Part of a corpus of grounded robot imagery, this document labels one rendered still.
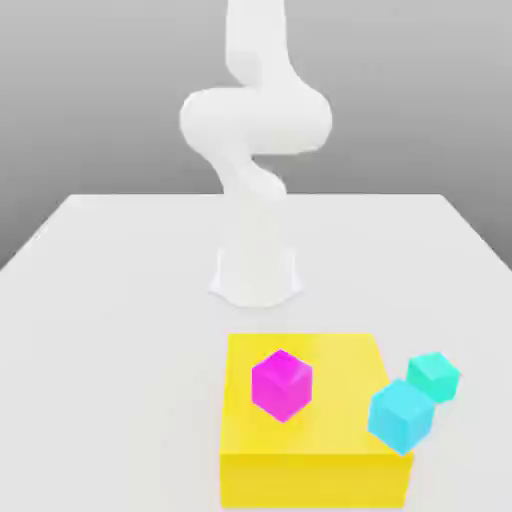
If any small turquoise cube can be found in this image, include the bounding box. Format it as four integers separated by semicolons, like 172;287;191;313
406;350;462;405

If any small cyan cube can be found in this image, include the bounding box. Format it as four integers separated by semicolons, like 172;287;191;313
366;378;436;457

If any small magenta cube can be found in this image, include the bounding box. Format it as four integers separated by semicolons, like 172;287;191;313
250;348;314;424

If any large yellow box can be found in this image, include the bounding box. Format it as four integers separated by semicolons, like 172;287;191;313
218;332;416;510

